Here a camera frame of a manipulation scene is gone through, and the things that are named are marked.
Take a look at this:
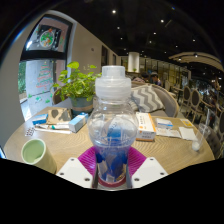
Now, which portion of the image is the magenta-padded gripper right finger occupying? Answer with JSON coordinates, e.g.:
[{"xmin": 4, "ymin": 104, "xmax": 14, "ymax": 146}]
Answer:
[{"xmin": 126, "ymin": 146, "xmax": 169, "ymax": 190}]

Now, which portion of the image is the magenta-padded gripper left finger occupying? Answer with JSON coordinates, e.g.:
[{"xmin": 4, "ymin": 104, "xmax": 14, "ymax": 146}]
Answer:
[{"xmin": 56, "ymin": 146, "xmax": 100, "ymax": 190}]

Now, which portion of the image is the clear blue-labelled drink bottle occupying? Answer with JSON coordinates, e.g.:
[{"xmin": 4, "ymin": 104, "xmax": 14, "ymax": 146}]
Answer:
[{"xmin": 87, "ymin": 65, "xmax": 139, "ymax": 191}]

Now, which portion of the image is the white orange cardboard box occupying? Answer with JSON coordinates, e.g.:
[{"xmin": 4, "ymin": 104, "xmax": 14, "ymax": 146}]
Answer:
[{"xmin": 134, "ymin": 111, "xmax": 157, "ymax": 142}]

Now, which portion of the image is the pale green mug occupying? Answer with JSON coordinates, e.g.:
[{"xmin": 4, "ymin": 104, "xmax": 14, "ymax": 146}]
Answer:
[{"xmin": 20, "ymin": 138, "xmax": 58, "ymax": 175}]

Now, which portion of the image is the light blue white box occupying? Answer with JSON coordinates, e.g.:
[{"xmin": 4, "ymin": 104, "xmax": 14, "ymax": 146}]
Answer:
[{"xmin": 68, "ymin": 112, "xmax": 89, "ymax": 133}]

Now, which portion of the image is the small white blue box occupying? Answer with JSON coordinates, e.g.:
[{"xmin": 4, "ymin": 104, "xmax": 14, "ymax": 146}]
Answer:
[{"xmin": 155, "ymin": 117, "xmax": 174, "ymax": 129}]

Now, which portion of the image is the clear plastic cup with straw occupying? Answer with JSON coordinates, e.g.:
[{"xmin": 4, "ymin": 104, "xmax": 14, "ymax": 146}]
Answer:
[{"xmin": 191, "ymin": 109, "xmax": 214, "ymax": 153}]

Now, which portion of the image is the yellow card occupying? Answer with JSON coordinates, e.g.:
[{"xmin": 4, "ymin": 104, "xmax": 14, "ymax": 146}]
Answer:
[{"xmin": 179, "ymin": 118, "xmax": 194, "ymax": 128}]

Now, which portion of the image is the pill blister pack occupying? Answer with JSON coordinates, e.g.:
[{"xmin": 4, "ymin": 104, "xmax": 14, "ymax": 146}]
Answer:
[{"xmin": 24, "ymin": 127, "xmax": 36, "ymax": 138}]

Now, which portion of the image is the grey curved sofa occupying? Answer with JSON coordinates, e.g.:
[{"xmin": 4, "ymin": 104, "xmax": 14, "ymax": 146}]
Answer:
[{"xmin": 53, "ymin": 81, "xmax": 181, "ymax": 118}]

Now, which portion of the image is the grey tufted armchair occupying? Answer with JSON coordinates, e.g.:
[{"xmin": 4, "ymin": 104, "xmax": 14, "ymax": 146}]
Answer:
[{"xmin": 203, "ymin": 123, "xmax": 223, "ymax": 159}]

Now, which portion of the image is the group of oval-backed chairs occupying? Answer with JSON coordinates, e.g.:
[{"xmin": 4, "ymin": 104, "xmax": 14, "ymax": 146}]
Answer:
[{"xmin": 173, "ymin": 84, "xmax": 224, "ymax": 134}]

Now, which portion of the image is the green potted plant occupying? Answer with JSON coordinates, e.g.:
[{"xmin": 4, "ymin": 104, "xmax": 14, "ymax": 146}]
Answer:
[{"xmin": 51, "ymin": 60, "xmax": 103, "ymax": 116}]

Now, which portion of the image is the person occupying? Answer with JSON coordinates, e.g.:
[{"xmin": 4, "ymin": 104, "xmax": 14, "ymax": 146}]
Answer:
[
  {"xmin": 133, "ymin": 71, "xmax": 151, "ymax": 84},
  {"xmin": 148, "ymin": 70, "xmax": 163, "ymax": 87}
]

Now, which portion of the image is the window with colourful decals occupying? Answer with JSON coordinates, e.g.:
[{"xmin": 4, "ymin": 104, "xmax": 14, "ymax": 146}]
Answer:
[{"xmin": 18, "ymin": 14, "xmax": 73, "ymax": 123}]

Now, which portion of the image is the white round pillar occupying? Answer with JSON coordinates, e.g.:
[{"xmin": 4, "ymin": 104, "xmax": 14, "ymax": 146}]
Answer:
[{"xmin": 127, "ymin": 51, "xmax": 140, "ymax": 73}]

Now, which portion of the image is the group of ceiling spotlights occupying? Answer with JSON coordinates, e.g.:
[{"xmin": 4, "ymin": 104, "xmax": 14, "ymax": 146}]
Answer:
[{"xmin": 111, "ymin": 9, "xmax": 201, "ymax": 44}]

